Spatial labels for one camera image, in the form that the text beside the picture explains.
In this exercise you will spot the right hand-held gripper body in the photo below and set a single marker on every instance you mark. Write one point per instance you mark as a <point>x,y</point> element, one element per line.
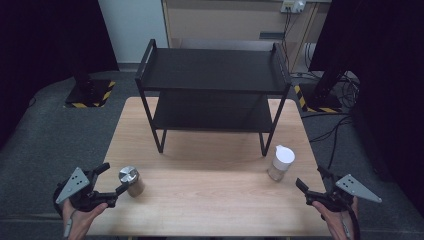
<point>346,190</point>

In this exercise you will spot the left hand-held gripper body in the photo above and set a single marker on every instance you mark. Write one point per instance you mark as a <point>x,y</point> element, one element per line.
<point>75,186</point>

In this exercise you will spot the glass jar with metal lid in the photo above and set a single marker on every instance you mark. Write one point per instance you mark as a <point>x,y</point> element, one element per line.
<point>131,180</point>

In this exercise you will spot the glass jar with white lid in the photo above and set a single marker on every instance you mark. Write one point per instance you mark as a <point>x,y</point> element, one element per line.
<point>281,163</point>

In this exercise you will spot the black metal shelf rack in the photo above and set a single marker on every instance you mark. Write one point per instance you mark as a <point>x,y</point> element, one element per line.
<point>213,71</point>

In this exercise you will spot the person's right hand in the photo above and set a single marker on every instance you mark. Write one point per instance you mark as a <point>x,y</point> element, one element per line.
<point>335,221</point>

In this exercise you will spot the person's left hand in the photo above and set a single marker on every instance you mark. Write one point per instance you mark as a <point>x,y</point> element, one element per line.
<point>83,221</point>

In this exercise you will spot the black curtain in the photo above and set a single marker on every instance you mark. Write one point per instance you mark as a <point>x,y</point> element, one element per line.
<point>43,40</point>
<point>390,66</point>

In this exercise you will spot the beige wooden cabinet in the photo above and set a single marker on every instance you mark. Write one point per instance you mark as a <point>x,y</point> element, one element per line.
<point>220,20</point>

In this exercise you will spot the white wall power socket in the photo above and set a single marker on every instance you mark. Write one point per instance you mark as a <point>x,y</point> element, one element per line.
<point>293,6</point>

